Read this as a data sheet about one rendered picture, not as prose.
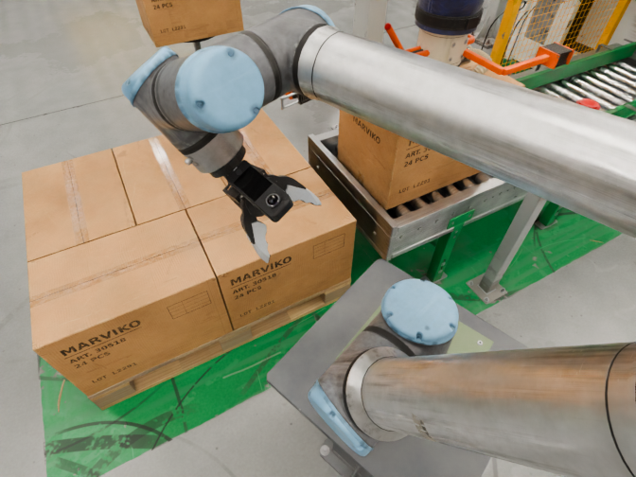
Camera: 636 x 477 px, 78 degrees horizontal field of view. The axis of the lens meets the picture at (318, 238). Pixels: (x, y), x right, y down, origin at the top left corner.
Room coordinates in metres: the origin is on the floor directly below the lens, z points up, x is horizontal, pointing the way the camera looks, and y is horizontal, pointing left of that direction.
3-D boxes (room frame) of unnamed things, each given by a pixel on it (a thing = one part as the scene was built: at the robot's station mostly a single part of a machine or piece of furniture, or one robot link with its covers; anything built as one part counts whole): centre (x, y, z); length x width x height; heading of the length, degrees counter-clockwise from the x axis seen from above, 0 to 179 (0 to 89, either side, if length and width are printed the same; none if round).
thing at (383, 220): (1.34, -0.13, 0.58); 0.70 x 0.03 x 0.06; 28
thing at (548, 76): (2.30, -1.34, 0.60); 1.60 x 0.10 x 0.09; 118
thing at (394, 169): (1.50, -0.45, 0.75); 0.60 x 0.40 x 0.40; 119
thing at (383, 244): (1.34, -0.13, 0.47); 0.70 x 0.03 x 0.15; 28
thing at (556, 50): (1.43, -0.84, 1.08); 0.09 x 0.08 x 0.05; 30
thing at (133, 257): (1.28, 0.60, 0.34); 1.20 x 1.00 x 0.40; 118
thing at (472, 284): (1.17, -0.87, 0.01); 0.15 x 0.15 x 0.03; 28
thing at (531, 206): (1.17, -0.87, 0.50); 0.07 x 0.07 x 1.00; 28
